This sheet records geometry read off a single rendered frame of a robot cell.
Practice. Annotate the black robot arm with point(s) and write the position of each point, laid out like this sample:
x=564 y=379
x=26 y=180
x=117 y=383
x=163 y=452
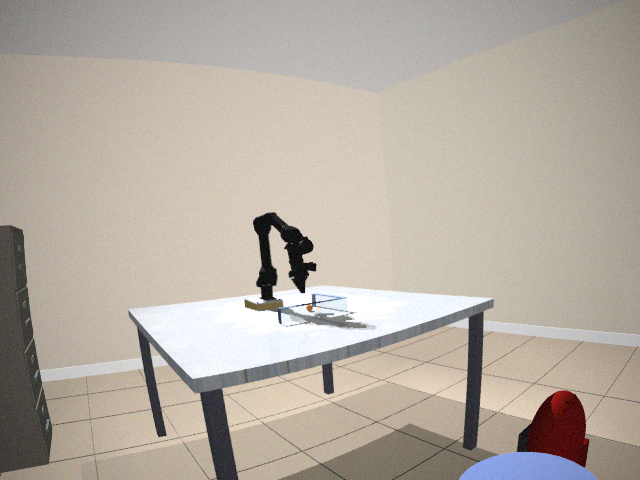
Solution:
x=300 y=245

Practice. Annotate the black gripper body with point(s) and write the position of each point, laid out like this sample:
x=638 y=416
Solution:
x=296 y=270

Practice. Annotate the clear l-shaped low wall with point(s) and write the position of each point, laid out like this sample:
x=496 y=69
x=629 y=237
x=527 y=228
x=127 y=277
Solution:
x=314 y=310

